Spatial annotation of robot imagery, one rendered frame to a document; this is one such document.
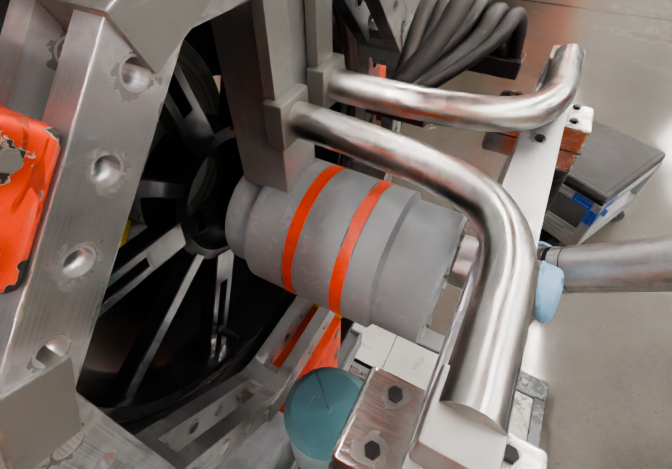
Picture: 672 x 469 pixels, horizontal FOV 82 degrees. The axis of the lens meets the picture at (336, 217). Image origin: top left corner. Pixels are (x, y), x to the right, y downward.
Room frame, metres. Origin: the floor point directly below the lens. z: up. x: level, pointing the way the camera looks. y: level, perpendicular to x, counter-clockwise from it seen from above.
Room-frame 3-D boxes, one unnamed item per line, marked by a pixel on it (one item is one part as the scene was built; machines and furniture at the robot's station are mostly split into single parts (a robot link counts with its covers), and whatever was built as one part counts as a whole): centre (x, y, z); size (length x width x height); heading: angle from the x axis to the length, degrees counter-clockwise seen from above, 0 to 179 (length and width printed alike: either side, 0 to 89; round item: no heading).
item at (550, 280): (0.36, -0.30, 0.62); 0.12 x 0.09 x 0.10; 62
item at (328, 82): (0.32, -0.10, 1.03); 0.19 x 0.18 x 0.11; 62
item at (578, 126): (0.35, -0.21, 0.93); 0.09 x 0.05 x 0.05; 62
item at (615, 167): (1.11, -0.89, 0.17); 0.43 x 0.36 x 0.34; 125
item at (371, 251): (0.26, -0.01, 0.85); 0.21 x 0.14 x 0.14; 62
